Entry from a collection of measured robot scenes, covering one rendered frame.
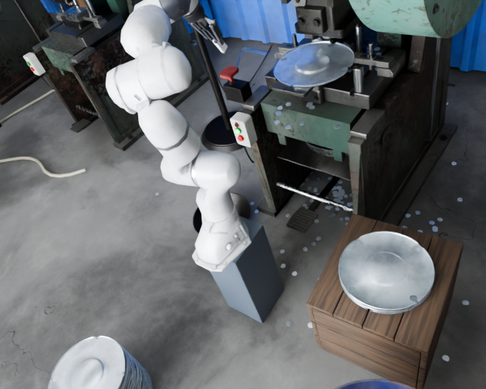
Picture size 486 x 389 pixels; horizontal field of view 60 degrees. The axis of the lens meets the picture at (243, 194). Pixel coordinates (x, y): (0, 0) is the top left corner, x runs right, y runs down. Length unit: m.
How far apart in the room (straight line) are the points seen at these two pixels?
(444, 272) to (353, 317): 0.32
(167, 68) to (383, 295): 0.91
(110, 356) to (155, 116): 0.97
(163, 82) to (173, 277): 1.22
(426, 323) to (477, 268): 0.60
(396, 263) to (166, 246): 1.19
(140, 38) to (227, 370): 1.24
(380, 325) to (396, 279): 0.15
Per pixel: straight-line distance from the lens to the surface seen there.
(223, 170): 1.20
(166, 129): 1.06
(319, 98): 1.61
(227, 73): 1.73
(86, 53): 2.74
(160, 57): 1.06
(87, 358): 1.75
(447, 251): 1.54
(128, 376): 1.67
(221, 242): 1.40
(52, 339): 2.23
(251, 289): 1.61
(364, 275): 1.43
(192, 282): 2.02
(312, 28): 1.56
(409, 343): 1.36
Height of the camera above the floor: 1.60
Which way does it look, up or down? 45 degrees down
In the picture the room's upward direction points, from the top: 20 degrees counter-clockwise
